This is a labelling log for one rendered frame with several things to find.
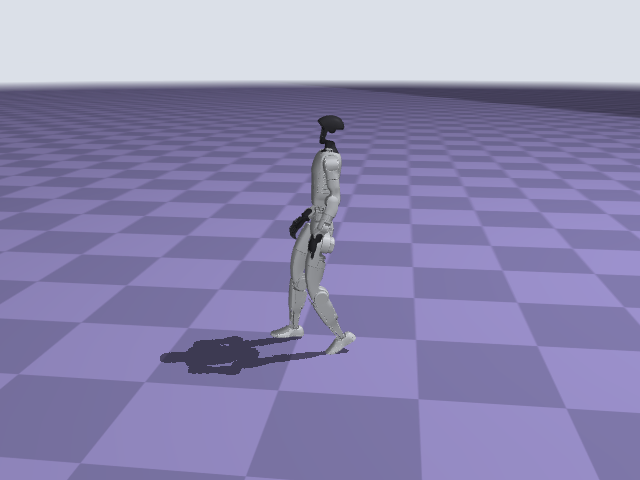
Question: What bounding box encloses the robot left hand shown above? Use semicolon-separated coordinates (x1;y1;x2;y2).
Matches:
308;234;323;259

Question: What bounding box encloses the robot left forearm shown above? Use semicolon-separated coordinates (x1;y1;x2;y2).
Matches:
312;196;339;239

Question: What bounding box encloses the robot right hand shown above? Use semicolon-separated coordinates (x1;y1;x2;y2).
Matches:
289;208;312;239

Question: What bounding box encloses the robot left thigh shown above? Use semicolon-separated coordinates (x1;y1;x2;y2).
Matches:
305;231;335;303

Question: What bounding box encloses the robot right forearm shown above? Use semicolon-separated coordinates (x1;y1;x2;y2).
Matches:
304;205;323;219

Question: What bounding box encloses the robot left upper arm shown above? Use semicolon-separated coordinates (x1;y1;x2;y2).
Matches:
323;156;341;206

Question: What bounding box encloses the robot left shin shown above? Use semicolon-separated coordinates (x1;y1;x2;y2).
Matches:
308;291;345;341

